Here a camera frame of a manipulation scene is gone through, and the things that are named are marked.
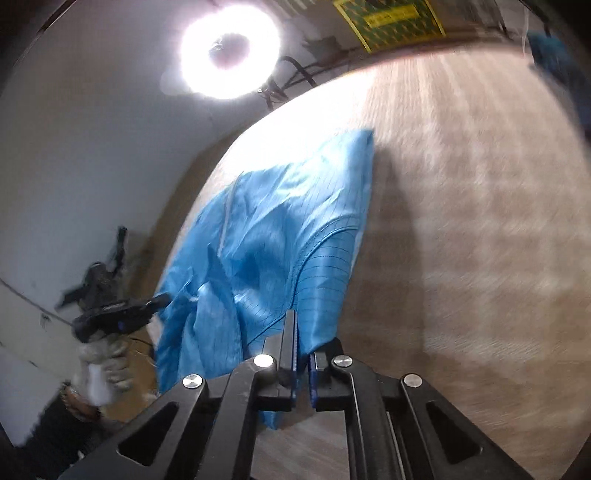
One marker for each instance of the black device on stand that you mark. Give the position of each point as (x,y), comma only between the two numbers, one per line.
(99,277)

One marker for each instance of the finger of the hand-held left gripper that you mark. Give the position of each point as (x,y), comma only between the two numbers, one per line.
(157,304)

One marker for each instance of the small potted plant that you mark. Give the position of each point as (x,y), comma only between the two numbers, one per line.
(323,48)

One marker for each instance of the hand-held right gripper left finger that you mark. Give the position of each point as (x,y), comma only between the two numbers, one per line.
(290,341)

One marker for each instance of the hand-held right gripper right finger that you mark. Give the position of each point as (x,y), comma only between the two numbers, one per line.
(314,378)

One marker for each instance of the person's left forearm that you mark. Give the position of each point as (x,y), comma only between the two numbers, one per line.
(55,434)

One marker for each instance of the light blue jacket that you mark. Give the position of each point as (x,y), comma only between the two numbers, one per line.
(277,221)

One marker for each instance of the folded teal plaid garment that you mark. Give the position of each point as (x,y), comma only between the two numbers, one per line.
(542,46)

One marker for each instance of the folded dark navy garment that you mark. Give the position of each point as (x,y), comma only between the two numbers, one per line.
(570,92)

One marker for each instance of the yellow green patterned box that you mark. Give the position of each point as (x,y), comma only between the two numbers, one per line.
(392,23)

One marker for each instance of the person's left hand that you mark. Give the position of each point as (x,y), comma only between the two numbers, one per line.
(115,369)

